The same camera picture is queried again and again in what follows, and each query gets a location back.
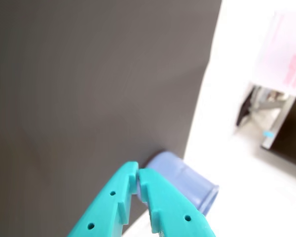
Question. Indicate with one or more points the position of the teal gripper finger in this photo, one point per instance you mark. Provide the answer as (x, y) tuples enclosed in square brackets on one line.
[(172, 205), (106, 205)]

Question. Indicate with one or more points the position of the white panel with pink print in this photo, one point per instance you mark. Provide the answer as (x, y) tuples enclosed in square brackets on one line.
[(281, 49)]

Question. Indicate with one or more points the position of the lavender blue pot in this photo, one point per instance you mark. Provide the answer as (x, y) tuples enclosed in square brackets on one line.
[(187, 182)]

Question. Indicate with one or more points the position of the black cabinet with metal frame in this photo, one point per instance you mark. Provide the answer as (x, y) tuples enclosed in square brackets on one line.
[(292, 128)]

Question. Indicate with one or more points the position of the blue tape piece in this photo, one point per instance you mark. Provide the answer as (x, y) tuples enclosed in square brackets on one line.
[(268, 134)]

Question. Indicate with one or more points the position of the dark grey textured mat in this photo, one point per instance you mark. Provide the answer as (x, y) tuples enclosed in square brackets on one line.
[(88, 74)]

